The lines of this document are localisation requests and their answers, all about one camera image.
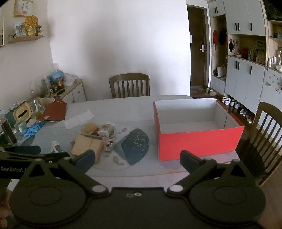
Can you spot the wooden wall shelf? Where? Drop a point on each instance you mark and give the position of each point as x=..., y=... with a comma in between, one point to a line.
x=26, y=39

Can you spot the dark bottles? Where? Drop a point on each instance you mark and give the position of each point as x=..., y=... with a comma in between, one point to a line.
x=56, y=87

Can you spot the yellow lidded tissue box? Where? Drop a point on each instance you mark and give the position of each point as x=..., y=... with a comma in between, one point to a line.
x=22, y=112

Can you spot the row of shoes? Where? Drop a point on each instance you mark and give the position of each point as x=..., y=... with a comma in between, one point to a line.
x=236, y=105

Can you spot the wooden chair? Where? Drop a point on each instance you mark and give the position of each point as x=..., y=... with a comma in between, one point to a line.
x=128, y=77
x=264, y=110

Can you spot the dark snack packet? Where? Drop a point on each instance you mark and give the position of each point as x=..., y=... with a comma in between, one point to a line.
x=57, y=147

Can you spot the yellow flower ornament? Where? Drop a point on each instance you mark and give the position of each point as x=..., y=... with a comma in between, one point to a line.
x=30, y=24

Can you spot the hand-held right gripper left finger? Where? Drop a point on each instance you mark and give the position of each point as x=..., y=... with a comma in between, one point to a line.
x=84, y=159

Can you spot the white tote bag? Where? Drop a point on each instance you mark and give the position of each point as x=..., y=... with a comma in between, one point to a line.
x=221, y=71

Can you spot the black hanging bag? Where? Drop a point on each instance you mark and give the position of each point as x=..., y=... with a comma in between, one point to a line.
x=222, y=36

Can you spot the small photo frame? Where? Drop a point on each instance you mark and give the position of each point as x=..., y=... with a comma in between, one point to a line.
x=19, y=29

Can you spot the red hanging cloth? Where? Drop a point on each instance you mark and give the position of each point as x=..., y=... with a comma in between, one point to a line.
x=215, y=39

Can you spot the white paper sheet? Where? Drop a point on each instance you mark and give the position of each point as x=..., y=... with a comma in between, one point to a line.
x=78, y=120

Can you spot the tall white cabinet unit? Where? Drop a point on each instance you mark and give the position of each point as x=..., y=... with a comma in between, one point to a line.
x=244, y=83

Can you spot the white sideboard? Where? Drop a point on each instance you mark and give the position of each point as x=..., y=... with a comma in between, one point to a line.
x=76, y=93

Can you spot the clear snack packet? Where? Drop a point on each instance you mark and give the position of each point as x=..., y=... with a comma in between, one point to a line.
x=106, y=128

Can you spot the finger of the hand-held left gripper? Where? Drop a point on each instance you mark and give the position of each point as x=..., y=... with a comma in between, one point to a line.
x=24, y=149

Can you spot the small globe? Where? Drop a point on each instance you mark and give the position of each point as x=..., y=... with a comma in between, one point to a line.
x=56, y=76

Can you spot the doormat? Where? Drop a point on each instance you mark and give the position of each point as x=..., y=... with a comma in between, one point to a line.
x=199, y=92

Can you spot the framed wall picture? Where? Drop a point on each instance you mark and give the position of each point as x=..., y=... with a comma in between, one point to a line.
x=23, y=7

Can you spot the round patterned table mat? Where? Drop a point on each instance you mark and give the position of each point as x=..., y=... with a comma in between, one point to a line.
x=133, y=146

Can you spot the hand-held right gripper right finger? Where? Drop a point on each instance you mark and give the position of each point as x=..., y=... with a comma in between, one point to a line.
x=189, y=159

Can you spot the tan plush toy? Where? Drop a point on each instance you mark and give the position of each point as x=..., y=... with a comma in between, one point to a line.
x=88, y=145

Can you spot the glass cup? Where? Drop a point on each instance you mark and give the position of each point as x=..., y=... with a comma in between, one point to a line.
x=20, y=127

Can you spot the brown door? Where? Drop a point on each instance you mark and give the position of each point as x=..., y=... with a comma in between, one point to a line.
x=197, y=63

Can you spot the white plastic bag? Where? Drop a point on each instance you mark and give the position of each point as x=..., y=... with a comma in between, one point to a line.
x=71, y=79

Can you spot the pink white small packet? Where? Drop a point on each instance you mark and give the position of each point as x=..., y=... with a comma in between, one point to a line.
x=109, y=145

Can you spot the red cardboard box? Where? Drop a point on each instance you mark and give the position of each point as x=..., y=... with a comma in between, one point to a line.
x=198, y=143

